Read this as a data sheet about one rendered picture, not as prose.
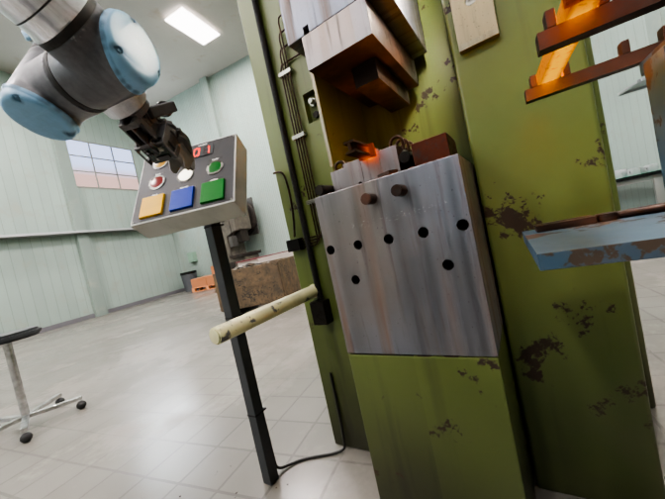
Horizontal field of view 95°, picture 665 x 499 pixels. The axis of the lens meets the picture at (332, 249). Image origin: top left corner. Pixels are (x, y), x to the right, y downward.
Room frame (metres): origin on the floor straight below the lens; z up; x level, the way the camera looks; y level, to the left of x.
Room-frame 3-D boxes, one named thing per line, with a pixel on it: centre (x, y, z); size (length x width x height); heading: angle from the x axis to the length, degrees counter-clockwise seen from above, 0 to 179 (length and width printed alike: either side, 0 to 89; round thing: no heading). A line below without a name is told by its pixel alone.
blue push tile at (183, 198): (0.93, 0.41, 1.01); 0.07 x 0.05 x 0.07; 83
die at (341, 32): (1.00, -0.24, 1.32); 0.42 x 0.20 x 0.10; 148
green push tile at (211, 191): (0.92, 0.31, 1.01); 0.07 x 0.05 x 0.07; 83
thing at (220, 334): (0.93, 0.21, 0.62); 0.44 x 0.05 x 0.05; 148
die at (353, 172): (1.00, -0.24, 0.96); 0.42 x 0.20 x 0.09; 148
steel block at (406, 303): (0.98, -0.29, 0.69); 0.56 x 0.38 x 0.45; 148
